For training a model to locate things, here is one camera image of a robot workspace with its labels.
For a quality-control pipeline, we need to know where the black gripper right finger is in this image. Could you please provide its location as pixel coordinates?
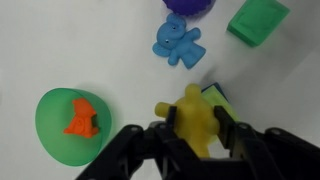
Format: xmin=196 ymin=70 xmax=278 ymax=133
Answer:
xmin=213 ymin=105 xmax=320 ymax=180

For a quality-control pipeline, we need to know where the blue and green block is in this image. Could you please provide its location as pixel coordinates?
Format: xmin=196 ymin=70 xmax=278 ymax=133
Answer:
xmin=200 ymin=82 xmax=231 ymax=101

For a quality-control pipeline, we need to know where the orange toy figure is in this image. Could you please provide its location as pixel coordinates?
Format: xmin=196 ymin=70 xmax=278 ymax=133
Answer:
xmin=63 ymin=97 xmax=100 ymax=139

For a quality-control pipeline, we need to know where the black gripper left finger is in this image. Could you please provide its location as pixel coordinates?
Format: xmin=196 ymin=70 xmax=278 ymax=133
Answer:
xmin=74 ymin=105 xmax=201 ymax=180

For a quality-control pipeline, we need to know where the yellow spiky toy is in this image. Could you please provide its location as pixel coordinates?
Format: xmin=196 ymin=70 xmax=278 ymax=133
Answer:
xmin=154 ymin=83 xmax=222 ymax=159

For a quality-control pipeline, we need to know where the light blue elephant toy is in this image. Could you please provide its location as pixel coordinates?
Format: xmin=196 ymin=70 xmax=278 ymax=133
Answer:
xmin=152 ymin=12 xmax=207 ymax=70

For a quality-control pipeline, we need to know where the purple spiky ball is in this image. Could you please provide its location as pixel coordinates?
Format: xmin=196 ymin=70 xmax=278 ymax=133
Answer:
xmin=162 ymin=0 xmax=217 ymax=17

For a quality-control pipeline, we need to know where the green plastic bowl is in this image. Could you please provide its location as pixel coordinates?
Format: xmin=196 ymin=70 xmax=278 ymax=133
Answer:
xmin=34 ymin=87 xmax=113 ymax=167

